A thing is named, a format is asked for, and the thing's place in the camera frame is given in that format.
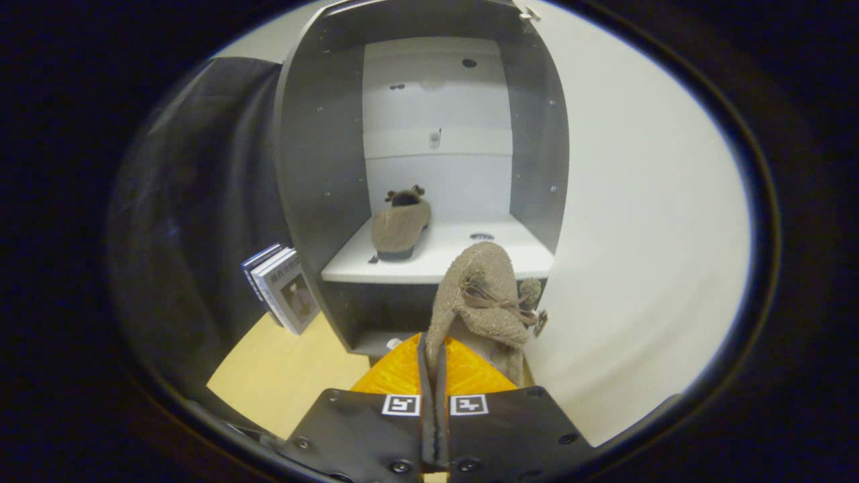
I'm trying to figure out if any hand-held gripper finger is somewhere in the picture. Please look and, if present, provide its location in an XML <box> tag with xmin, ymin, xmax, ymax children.
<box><xmin>279</xmin><ymin>333</ymin><xmax>434</xmax><ymax>481</ymax></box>
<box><xmin>435</xmin><ymin>335</ymin><xmax>595</xmax><ymax>482</ymax></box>

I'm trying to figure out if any brown fuzzy shoe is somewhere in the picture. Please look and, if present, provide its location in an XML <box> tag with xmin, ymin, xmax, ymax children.
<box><xmin>425</xmin><ymin>241</ymin><xmax>543</xmax><ymax>390</ymax></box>
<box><xmin>369</xmin><ymin>186</ymin><xmax>432</xmax><ymax>263</ymax></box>

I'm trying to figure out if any white shoe cabinet door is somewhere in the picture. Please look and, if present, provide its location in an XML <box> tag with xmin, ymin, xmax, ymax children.
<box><xmin>513</xmin><ymin>0</ymin><xmax>752</xmax><ymax>448</ymax></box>

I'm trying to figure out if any dark grey shoe cabinet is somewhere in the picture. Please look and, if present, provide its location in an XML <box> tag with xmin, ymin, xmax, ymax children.
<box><xmin>274</xmin><ymin>0</ymin><xmax>571</xmax><ymax>358</ymax></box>

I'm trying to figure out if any white book with picture cover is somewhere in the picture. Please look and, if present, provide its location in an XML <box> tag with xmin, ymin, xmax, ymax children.
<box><xmin>264</xmin><ymin>258</ymin><xmax>321</xmax><ymax>335</ymax></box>

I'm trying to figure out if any dark blue book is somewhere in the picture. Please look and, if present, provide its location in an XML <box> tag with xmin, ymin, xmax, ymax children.
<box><xmin>242</xmin><ymin>243</ymin><xmax>284</xmax><ymax>304</ymax></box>

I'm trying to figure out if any black backdrop cloth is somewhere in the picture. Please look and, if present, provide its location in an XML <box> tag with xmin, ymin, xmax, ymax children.
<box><xmin>107</xmin><ymin>57</ymin><xmax>351</xmax><ymax>430</ymax></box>

